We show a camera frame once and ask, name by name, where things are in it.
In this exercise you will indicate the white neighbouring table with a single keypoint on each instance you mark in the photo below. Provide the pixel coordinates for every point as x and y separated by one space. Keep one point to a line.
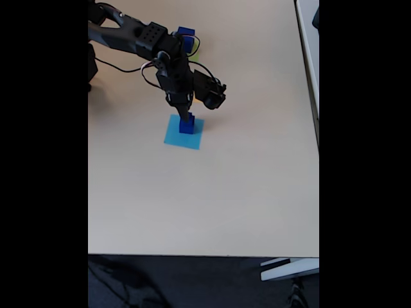
309 48

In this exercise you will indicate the medium blue cube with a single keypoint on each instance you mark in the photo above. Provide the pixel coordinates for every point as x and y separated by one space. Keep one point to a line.
187 129

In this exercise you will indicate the white table leg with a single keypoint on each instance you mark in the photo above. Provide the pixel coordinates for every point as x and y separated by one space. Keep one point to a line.
289 271

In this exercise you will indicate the light blue paper square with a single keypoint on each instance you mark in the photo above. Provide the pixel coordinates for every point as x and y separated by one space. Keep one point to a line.
173 139

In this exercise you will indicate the large blue cube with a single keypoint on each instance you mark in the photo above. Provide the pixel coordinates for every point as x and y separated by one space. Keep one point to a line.
187 31

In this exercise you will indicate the green paper square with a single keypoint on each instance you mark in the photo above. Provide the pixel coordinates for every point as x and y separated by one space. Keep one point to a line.
196 57

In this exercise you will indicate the black camera box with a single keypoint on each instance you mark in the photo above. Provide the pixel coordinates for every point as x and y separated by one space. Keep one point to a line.
210 93

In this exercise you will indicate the dark blue chair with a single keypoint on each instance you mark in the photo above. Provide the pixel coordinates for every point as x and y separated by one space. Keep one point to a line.
316 17

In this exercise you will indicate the small blue cube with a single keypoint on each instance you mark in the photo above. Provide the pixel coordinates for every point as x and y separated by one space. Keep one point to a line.
192 118

